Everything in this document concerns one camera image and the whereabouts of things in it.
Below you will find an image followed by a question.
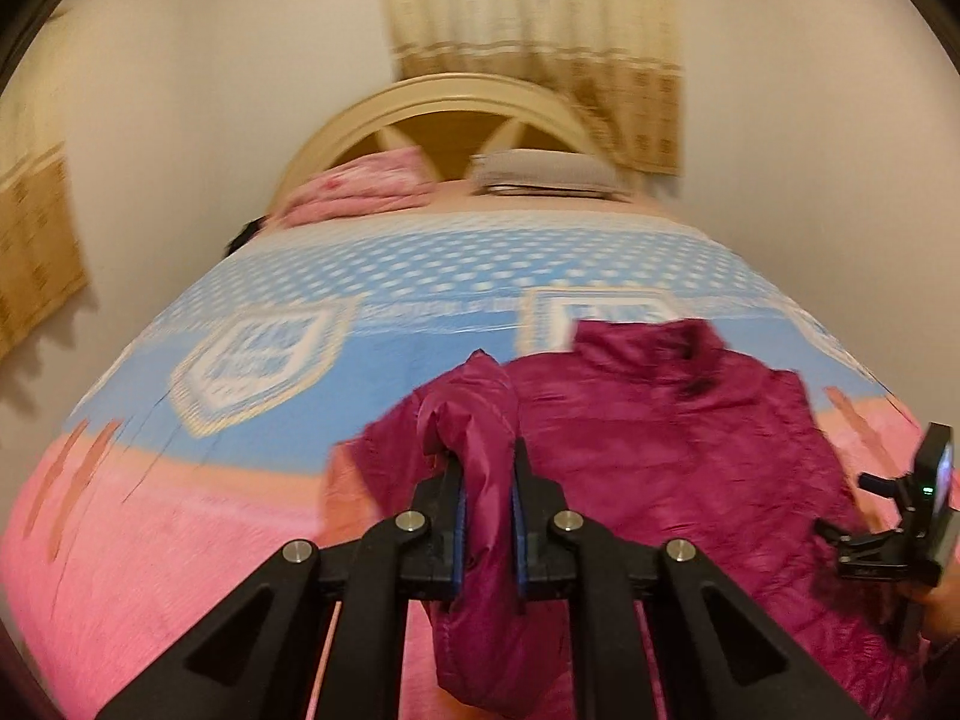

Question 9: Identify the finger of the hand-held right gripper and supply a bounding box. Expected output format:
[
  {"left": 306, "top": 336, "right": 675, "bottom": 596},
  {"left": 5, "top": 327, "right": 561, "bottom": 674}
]
[
  {"left": 857, "top": 469, "right": 913, "bottom": 500},
  {"left": 813, "top": 519, "right": 914, "bottom": 584}
]

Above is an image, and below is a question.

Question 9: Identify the grey striped pillow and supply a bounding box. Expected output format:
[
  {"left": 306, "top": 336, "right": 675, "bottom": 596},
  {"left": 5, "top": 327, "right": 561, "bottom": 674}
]
[{"left": 469, "top": 149, "right": 629, "bottom": 197}]

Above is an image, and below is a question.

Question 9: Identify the folded pink floral blanket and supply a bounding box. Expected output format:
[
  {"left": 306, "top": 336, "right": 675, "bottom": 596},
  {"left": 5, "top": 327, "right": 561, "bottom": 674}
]
[{"left": 276, "top": 147, "right": 439, "bottom": 227}]

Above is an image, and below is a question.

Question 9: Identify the blue and pink printed blanket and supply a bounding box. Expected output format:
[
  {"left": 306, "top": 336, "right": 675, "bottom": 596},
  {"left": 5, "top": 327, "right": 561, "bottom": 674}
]
[{"left": 0, "top": 208, "right": 947, "bottom": 720}]

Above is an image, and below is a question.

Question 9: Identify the beige patterned side curtain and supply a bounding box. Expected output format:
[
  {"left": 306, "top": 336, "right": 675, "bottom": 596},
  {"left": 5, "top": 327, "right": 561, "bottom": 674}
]
[{"left": 0, "top": 101, "right": 91, "bottom": 361}]

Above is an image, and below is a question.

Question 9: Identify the cream wooden headboard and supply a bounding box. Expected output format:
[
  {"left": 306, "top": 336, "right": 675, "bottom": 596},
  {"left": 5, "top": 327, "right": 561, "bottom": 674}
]
[{"left": 271, "top": 72, "right": 617, "bottom": 205}]

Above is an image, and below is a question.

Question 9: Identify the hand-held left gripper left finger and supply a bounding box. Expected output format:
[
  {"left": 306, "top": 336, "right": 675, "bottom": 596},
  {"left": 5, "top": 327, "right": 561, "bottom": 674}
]
[{"left": 94, "top": 454, "right": 470, "bottom": 720}]

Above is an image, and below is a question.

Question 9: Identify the dark cloth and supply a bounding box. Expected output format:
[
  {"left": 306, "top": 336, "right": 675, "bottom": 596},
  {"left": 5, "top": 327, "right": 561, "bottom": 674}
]
[{"left": 223, "top": 215, "right": 269, "bottom": 254}]

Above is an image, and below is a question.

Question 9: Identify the maroon puffer jacket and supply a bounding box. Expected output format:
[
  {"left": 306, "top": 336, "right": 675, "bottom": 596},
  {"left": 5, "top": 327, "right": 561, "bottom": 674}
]
[{"left": 330, "top": 317, "right": 927, "bottom": 707}]

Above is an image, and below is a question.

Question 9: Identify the beige patterned window curtain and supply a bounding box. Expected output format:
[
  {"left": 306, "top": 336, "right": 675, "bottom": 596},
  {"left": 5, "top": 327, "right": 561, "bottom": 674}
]
[{"left": 367, "top": 0, "right": 685, "bottom": 177}]

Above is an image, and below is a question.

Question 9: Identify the person's right hand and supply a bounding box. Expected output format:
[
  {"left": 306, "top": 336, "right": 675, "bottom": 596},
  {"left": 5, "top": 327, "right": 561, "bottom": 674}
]
[{"left": 910, "top": 581, "right": 960, "bottom": 647}]

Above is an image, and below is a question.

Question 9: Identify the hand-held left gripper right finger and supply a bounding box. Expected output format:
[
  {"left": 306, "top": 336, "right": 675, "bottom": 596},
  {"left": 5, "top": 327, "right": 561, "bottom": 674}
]
[{"left": 509, "top": 438, "right": 872, "bottom": 720}]

